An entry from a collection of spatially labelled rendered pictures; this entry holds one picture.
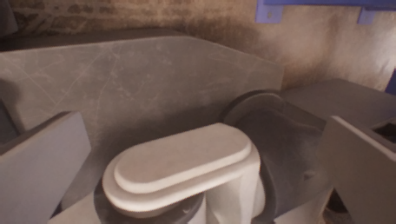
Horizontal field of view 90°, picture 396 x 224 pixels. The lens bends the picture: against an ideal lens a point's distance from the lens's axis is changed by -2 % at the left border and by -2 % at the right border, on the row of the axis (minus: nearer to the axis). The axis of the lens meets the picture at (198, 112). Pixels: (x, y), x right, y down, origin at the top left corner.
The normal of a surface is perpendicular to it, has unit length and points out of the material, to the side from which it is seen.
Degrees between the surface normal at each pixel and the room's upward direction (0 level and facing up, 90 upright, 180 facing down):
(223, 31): 0
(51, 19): 0
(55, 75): 0
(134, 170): 90
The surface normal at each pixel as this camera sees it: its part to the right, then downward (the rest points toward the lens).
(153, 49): 0.42, 0.43
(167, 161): -0.02, -0.88
